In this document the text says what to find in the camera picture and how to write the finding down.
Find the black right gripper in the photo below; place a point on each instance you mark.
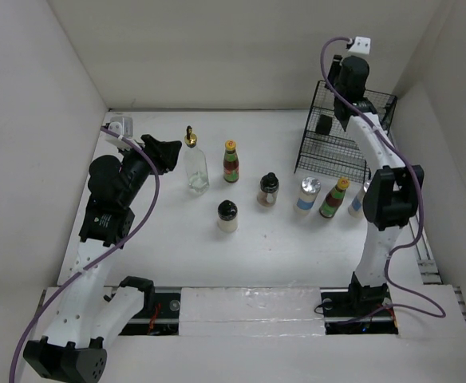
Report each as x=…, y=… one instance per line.
x=341, y=65

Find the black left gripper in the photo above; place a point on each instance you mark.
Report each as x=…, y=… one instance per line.
x=164, y=152

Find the glass oil bottle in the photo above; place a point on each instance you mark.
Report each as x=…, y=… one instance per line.
x=195, y=163

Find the yellow cap sauce bottle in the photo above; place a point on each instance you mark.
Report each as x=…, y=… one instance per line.
x=334, y=198
x=230, y=162

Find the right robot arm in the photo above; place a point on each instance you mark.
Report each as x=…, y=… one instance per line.
x=391, y=198

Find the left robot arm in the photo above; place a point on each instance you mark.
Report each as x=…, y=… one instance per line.
x=74, y=346

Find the white spice jar black cap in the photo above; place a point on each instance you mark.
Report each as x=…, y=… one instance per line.
x=227, y=216

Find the brown spice jar black cap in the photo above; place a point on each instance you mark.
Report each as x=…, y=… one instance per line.
x=268, y=190

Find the blue label silver cap jar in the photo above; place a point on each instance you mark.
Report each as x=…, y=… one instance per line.
x=308, y=193

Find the right blue label jar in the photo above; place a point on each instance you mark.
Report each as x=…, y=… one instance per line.
x=355, y=208

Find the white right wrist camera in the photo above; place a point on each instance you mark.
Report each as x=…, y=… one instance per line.
x=359, y=45

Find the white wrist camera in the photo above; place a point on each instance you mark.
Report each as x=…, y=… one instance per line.
x=359, y=45
x=121, y=125

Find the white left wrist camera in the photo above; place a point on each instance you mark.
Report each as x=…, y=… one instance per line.
x=121, y=125

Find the black wire rack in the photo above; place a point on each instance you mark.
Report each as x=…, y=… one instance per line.
x=334, y=155

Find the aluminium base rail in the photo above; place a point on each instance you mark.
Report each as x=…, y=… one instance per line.
x=257, y=309

